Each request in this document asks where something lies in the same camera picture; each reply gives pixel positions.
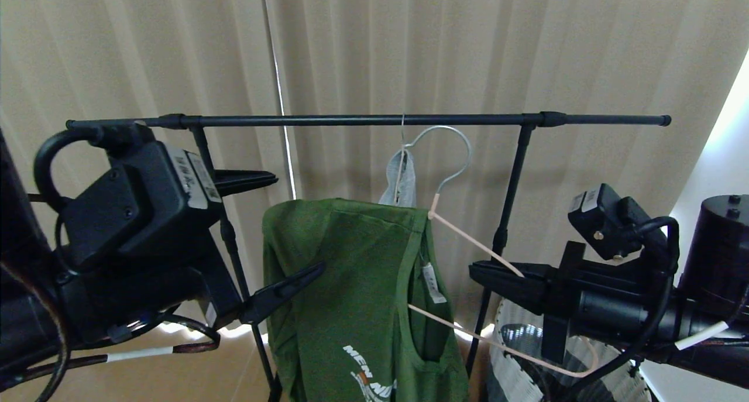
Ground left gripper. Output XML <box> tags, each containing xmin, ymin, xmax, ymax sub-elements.
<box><xmin>59</xmin><ymin>169</ymin><xmax>325</xmax><ymax>344</ymax></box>

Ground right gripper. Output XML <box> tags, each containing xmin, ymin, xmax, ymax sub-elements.
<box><xmin>541</xmin><ymin>241</ymin><xmax>682</xmax><ymax>365</ymax></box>

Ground green garment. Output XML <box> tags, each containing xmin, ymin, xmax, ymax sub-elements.
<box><xmin>260</xmin><ymin>198</ymin><xmax>470</xmax><ymax>402</ymax></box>

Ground pale grey shorts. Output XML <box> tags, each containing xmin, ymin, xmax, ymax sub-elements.
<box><xmin>379</xmin><ymin>149</ymin><xmax>417</xmax><ymax>208</ymax></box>

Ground pink clothes hanger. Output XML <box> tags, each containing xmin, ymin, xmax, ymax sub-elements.
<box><xmin>404</xmin><ymin>125</ymin><xmax>600</xmax><ymax>379</ymax></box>
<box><xmin>393</xmin><ymin>114</ymin><xmax>408</xmax><ymax>207</ymax></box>

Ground white laundry basket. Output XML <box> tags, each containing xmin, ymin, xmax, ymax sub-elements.
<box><xmin>483</xmin><ymin>300</ymin><xmax>653</xmax><ymax>402</ymax></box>

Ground black clothes rack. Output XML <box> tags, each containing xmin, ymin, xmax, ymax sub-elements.
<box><xmin>66</xmin><ymin>111</ymin><xmax>672</xmax><ymax>402</ymax></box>

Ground beige curtain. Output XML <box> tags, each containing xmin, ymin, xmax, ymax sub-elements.
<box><xmin>0</xmin><ymin>0</ymin><xmax>749</xmax><ymax>344</ymax></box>

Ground black cable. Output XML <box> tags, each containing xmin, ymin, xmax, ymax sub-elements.
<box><xmin>556</xmin><ymin>217</ymin><xmax>681</xmax><ymax>402</ymax></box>

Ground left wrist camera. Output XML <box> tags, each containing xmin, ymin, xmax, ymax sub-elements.
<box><xmin>33</xmin><ymin>124</ymin><xmax>224</xmax><ymax>271</ymax></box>

